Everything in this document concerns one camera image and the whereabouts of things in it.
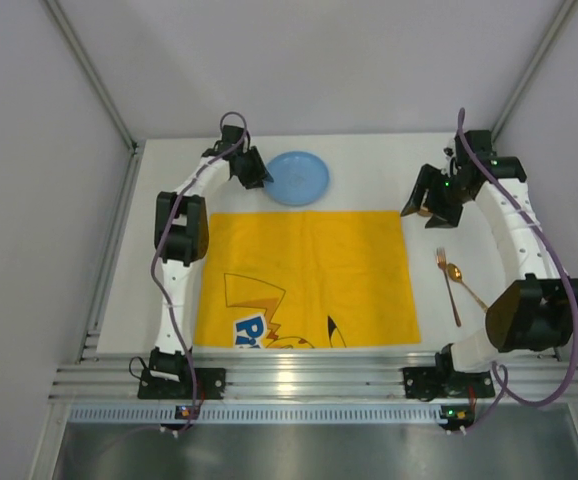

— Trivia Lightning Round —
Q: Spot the metal cup with brown base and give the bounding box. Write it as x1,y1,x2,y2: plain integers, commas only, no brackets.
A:
418,205,433,217

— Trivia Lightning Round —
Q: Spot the rose gold fork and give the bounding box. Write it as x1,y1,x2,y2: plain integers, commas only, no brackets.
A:
435,247,462,328

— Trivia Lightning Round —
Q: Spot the light blue plate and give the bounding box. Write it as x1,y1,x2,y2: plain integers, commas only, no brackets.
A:
264,151,330,207

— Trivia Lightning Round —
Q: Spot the yellow cartoon placemat cloth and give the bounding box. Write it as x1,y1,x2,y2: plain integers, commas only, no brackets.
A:
195,211,421,349

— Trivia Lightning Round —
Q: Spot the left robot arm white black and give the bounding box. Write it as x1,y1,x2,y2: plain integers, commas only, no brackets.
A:
148,142,272,383

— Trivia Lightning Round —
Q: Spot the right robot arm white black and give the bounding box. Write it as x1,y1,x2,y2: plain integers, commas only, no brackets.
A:
402,157,578,372

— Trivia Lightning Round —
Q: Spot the gold spoon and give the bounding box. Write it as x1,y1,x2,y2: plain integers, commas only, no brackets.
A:
446,263,488,312

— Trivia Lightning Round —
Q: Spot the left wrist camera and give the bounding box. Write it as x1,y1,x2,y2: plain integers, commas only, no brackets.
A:
214,124,250,157

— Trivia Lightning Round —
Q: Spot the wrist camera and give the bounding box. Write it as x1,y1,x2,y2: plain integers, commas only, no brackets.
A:
214,124,250,157
443,130,497,175

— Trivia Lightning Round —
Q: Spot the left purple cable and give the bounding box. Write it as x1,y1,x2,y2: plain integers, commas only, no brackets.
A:
148,110,253,426

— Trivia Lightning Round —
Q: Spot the purple cable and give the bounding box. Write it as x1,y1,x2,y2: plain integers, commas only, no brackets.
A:
148,110,253,426
456,107,578,431

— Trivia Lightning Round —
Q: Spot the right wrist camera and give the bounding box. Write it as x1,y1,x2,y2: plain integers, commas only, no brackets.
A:
443,130,497,175

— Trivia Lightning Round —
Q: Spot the left aluminium corner post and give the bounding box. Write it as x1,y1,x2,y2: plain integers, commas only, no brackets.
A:
42,0,139,151

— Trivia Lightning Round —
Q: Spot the aluminium corner post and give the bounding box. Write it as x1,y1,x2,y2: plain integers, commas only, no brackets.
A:
491,0,578,142
42,0,139,151

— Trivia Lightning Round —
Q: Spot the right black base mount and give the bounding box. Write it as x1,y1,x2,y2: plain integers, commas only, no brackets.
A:
402,366,496,402

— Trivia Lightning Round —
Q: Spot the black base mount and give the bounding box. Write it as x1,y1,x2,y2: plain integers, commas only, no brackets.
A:
137,368,227,400
402,366,496,402

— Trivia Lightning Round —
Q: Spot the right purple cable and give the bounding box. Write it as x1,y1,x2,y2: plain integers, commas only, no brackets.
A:
456,107,578,431

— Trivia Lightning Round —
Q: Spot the right aluminium corner post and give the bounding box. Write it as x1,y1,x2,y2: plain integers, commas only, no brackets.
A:
491,0,578,142

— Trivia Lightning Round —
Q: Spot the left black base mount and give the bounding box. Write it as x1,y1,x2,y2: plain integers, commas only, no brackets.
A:
137,368,227,400

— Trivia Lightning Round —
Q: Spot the slotted cable duct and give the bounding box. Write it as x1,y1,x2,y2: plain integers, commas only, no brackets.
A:
68,404,473,425

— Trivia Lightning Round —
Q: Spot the aluminium rail frame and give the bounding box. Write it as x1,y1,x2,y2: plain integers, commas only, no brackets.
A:
48,352,578,404

